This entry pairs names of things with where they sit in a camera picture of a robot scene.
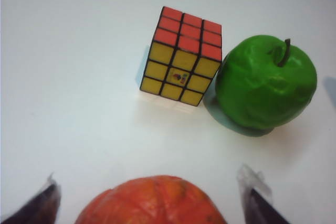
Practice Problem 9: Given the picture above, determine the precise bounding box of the green apple with stem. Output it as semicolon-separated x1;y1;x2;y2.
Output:
214;34;318;130

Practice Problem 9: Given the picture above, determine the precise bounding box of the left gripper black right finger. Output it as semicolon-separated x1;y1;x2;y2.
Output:
237;163;292;224

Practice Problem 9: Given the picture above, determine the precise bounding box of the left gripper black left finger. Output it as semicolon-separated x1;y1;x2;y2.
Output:
0;173;61;224

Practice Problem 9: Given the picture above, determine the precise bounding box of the Rubik's cube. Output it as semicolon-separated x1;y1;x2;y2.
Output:
139;5;223;107

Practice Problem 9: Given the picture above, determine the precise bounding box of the wrinkled orange fruit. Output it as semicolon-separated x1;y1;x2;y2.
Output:
75;175;228;224

